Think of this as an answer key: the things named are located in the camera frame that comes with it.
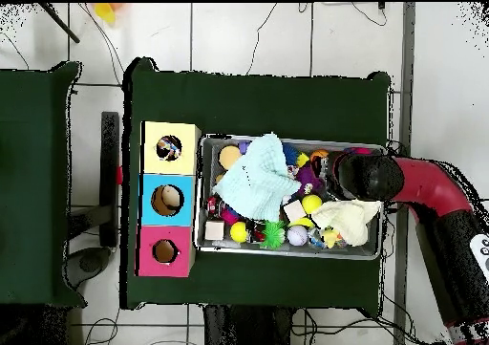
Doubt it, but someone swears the mint green cloth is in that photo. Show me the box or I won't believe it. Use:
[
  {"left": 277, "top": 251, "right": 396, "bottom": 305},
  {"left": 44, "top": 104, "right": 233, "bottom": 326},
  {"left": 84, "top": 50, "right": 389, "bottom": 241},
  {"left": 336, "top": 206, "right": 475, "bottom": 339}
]
[{"left": 213, "top": 132, "right": 304, "bottom": 224}]

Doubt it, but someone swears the colourful polka dot cloth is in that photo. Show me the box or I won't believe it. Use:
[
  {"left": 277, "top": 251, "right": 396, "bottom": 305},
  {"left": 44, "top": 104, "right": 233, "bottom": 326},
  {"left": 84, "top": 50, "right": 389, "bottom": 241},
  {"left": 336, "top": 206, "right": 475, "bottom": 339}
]
[{"left": 157, "top": 137, "right": 183, "bottom": 161}]

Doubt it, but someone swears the wooden box with three holes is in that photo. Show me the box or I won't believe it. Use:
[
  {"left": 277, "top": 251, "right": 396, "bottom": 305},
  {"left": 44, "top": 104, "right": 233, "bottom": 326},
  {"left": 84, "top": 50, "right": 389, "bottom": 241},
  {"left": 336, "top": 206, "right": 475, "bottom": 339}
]
[{"left": 137, "top": 120, "right": 202, "bottom": 279}]

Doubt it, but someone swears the shallow clear mesh bin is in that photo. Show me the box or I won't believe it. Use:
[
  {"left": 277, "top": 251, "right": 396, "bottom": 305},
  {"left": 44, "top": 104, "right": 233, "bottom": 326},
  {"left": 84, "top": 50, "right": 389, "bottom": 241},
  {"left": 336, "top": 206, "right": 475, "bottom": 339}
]
[{"left": 194, "top": 134, "right": 386, "bottom": 262}]

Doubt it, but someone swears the peach orange ball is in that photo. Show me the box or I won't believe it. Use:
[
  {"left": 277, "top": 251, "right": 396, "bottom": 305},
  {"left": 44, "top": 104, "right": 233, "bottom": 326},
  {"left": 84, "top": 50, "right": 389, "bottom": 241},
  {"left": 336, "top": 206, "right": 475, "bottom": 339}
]
[{"left": 218, "top": 145, "right": 243, "bottom": 170}]

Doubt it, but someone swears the yellow ball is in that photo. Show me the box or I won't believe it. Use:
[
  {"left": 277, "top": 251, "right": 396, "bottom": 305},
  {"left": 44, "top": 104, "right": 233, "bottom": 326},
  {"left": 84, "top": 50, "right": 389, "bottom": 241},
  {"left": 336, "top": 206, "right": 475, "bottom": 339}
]
[
  {"left": 301, "top": 194, "right": 323, "bottom": 215},
  {"left": 228, "top": 222, "right": 249, "bottom": 244}
]

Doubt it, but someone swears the small wooden cube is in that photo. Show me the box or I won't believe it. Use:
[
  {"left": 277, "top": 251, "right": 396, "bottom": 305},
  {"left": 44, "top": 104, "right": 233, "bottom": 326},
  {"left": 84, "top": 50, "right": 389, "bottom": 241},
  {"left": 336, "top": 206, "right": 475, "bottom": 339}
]
[{"left": 204, "top": 220, "right": 226, "bottom": 242}]

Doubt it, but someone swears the green spiky ball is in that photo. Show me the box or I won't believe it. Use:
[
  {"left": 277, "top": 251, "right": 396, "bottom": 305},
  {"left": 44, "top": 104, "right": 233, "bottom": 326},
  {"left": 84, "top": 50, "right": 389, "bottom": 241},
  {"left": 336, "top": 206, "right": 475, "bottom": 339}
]
[{"left": 262, "top": 220, "right": 287, "bottom": 250}]

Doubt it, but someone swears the white toy baseball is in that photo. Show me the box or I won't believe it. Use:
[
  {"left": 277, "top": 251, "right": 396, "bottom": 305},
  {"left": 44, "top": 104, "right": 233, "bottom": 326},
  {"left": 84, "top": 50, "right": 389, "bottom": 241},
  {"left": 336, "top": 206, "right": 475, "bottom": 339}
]
[{"left": 287, "top": 226, "right": 308, "bottom": 248}]

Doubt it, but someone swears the cream yellow cloth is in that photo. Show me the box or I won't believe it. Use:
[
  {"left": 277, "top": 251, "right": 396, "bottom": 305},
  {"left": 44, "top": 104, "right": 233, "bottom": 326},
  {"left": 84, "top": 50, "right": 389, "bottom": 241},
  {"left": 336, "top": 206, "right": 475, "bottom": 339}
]
[{"left": 311, "top": 199, "right": 383, "bottom": 248}]

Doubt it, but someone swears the black chair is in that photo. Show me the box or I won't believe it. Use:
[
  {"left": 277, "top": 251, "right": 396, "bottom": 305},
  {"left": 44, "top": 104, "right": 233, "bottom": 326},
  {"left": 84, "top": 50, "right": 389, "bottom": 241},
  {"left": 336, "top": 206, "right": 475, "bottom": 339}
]
[{"left": 67, "top": 111, "right": 123, "bottom": 289}]

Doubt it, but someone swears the grey metal beam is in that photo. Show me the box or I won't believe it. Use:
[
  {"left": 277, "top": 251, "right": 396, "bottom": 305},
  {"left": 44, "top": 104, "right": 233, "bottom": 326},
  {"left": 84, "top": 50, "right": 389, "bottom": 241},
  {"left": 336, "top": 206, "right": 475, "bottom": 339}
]
[{"left": 392, "top": 2, "right": 417, "bottom": 345}]

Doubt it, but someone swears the green cloth side table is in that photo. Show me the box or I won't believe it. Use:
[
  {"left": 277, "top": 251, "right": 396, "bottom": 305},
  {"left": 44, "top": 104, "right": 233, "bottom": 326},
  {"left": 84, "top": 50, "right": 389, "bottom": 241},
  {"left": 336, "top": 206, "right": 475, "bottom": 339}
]
[{"left": 0, "top": 60, "right": 84, "bottom": 308}]

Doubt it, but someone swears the yellow floor object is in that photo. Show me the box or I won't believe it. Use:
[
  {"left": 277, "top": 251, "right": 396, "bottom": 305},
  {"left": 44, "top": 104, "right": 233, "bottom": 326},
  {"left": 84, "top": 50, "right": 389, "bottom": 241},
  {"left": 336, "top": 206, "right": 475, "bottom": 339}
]
[{"left": 93, "top": 3, "right": 119, "bottom": 25}]

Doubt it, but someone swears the black rod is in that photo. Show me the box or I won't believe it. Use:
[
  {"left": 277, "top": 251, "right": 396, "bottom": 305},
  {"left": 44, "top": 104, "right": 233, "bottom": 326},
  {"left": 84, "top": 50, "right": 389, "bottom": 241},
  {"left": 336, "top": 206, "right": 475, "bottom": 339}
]
[{"left": 37, "top": 3, "right": 81, "bottom": 44}]

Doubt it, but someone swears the black cable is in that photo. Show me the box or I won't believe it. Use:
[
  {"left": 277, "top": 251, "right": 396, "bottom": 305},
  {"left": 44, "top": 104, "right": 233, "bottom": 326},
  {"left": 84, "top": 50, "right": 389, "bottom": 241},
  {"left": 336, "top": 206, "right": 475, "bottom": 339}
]
[{"left": 245, "top": 2, "right": 280, "bottom": 76}]

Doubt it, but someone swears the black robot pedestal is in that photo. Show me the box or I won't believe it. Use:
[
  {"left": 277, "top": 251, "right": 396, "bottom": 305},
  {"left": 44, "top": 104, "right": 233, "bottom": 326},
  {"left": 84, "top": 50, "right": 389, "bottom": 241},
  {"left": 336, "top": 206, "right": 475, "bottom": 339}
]
[{"left": 202, "top": 305, "right": 301, "bottom": 345}]

